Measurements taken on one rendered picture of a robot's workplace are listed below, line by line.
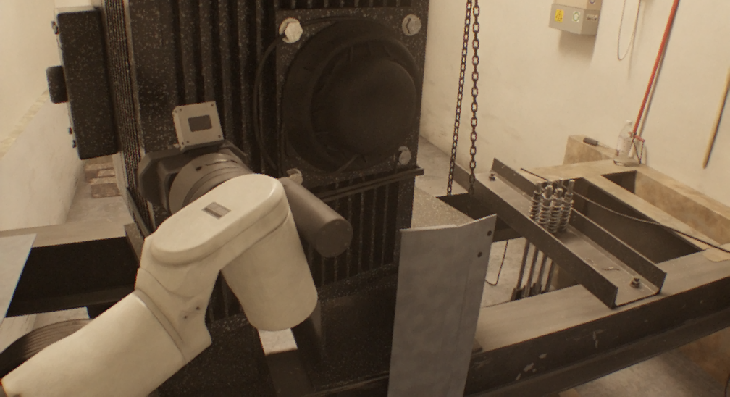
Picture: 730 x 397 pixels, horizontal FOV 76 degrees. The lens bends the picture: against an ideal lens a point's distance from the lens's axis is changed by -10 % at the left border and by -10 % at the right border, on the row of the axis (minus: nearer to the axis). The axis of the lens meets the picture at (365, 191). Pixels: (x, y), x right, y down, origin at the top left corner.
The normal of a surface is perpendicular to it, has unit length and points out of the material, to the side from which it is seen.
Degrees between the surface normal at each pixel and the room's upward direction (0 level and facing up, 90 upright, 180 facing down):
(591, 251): 0
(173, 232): 15
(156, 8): 90
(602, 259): 0
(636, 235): 90
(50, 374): 22
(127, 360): 56
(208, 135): 60
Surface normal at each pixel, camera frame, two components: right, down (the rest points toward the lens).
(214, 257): 0.73, 0.25
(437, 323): 0.24, 0.42
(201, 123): 0.51, -0.13
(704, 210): -0.94, 0.11
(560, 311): 0.04, -0.91
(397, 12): 0.56, 0.37
